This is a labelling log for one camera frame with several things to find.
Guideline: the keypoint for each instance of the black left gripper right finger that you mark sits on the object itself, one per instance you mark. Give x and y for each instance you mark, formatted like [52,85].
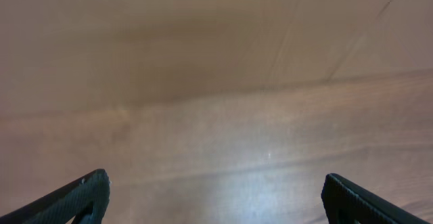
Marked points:
[349,203]

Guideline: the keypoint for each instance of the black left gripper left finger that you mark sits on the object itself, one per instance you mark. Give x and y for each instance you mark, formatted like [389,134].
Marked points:
[84,200]

